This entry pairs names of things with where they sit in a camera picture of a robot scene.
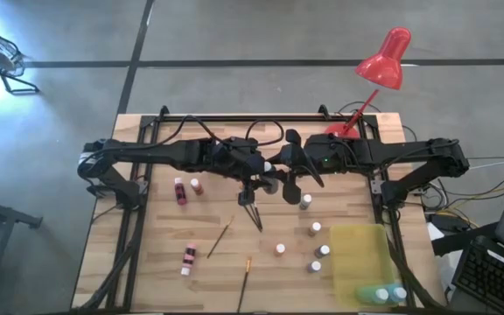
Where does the yellow cable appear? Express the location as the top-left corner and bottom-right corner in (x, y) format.
(446, 185), (504, 212)

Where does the black lamp cord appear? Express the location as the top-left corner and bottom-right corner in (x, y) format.
(337, 100), (418, 144)

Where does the green paint bottle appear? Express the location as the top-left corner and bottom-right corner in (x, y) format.
(355, 284), (389, 306)

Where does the black paintbrush gold ferrule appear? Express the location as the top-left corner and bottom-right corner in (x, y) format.
(206, 216), (235, 259)

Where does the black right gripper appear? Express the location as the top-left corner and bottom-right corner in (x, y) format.
(276, 129), (358, 206)

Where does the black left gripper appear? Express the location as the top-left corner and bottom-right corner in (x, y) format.
(212, 137), (277, 207)

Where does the red desk lamp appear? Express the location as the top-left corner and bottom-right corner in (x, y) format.
(324, 26), (413, 140)

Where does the black desk bracket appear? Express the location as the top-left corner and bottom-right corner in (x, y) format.
(430, 222), (498, 258)

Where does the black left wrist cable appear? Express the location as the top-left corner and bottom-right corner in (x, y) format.
(245, 118), (286, 148)

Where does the magenta paint bottle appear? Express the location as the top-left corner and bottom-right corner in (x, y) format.
(173, 177), (188, 206)

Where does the wide flat black paintbrush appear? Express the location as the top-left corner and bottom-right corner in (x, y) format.
(235, 255), (254, 314)

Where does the teal paint bottle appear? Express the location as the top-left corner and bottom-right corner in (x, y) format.
(385, 283), (409, 305)

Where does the pink paint bottle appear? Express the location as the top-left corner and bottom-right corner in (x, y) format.
(179, 242), (197, 277)

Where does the black keyboard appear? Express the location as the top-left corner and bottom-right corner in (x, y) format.
(451, 234), (504, 315)

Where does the yellow translucent tray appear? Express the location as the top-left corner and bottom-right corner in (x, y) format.
(328, 222), (400, 310)

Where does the black floor stand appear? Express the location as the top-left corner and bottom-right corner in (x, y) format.
(0, 190), (45, 307)

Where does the thin black paintbrush tan tip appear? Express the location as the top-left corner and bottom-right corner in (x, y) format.
(243, 204), (263, 233)

